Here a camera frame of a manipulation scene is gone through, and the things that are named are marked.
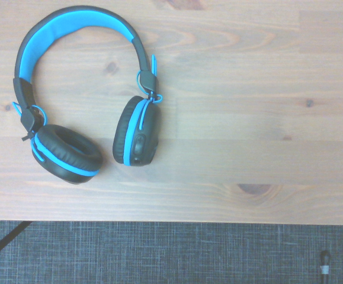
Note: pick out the black and blue headphone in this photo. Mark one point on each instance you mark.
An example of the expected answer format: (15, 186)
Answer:
(29, 53)

